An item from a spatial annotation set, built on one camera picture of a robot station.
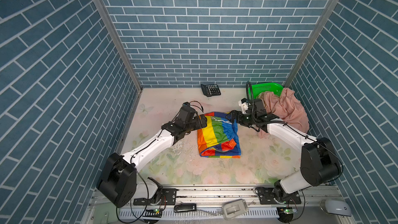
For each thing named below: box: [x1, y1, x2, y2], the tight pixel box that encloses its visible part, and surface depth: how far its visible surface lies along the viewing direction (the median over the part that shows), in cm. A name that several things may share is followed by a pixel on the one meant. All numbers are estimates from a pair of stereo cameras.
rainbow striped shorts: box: [196, 112, 242, 159], surface depth 91 cm
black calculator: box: [200, 84, 222, 97], surface depth 121 cm
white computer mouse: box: [324, 199, 352, 217], surface depth 66 cm
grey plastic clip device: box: [222, 199, 249, 220], surface depth 70 cm
